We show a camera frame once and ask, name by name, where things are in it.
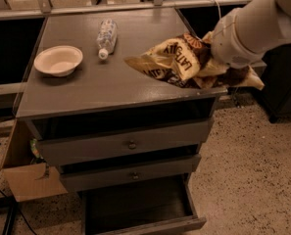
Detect brown chip bag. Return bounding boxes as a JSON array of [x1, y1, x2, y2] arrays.
[[124, 32, 265, 90]]

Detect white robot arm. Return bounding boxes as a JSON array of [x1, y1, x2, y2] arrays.
[[197, 0, 291, 77]]

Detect grey drawer cabinet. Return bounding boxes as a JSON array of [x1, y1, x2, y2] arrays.
[[15, 7, 229, 235]]

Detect grey open bottom drawer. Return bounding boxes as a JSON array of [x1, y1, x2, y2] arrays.
[[81, 175, 206, 235]]

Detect grey middle drawer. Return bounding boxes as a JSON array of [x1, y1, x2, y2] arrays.
[[60, 154, 201, 192]]

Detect grey top drawer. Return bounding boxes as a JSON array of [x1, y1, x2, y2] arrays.
[[37, 117, 214, 165]]

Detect dark cabinet at right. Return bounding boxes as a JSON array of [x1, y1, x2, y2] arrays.
[[259, 44, 291, 122]]

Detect clear plastic water bottle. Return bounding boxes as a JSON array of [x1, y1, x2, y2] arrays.
[[96, 19, 118, 60]]

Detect white paper bowl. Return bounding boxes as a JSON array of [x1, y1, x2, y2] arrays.
[[33, 45, 83, 77]]

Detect brown cardboard box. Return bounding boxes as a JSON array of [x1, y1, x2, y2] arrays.
[[1, 120, 68, 202]]

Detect white hanging cable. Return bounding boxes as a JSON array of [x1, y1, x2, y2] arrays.
[[202, 0, 223, 21]]

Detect grey metal rail frame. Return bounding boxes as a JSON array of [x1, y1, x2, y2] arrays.
[[0, 0, 268, 111]]

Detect black floor cable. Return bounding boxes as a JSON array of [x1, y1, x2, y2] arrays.
[[0, 174, 39, 235]]

